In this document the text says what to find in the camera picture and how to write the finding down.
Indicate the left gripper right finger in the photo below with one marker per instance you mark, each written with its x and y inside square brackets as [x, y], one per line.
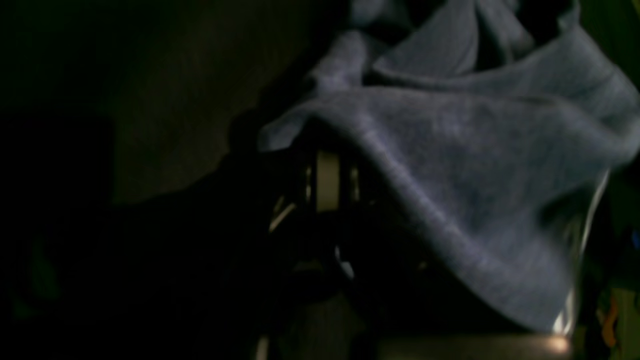
[412, 307]

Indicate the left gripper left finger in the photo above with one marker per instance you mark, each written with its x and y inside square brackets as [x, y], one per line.
[230, 270]

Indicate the light blue t-shirt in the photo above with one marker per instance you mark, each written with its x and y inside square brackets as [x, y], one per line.
[495, 124]

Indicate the black table cloth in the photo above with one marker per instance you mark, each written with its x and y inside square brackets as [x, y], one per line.
[121, 192]

